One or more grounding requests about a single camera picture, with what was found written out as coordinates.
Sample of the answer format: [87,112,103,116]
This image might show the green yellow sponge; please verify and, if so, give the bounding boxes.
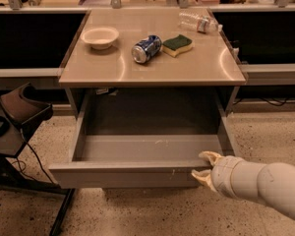
[161,34,193,57]

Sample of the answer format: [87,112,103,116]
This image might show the blue soda can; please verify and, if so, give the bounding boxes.
[131,35,162,64]

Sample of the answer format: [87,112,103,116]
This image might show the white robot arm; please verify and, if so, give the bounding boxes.
[192,151,295,221]

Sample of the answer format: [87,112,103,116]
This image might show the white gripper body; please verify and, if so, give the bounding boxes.
[210,156,265,202]

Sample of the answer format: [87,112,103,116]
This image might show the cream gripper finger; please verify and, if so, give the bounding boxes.
[191,169,216,192]
[199,150,223,166]

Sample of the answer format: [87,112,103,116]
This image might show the clear plastic bottle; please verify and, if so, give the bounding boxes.
[179,11,222,33]

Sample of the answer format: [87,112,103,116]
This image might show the small white packet in drawer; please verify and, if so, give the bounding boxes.
[95,88,118,95]

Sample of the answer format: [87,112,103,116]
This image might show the grey top drawer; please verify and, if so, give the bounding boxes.
[50,87,234,188]

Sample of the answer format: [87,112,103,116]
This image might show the white bowl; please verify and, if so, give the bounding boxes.
[81,27,119,50]

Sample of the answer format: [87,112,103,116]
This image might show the black cable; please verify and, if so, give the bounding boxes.
[11,128,57,185]

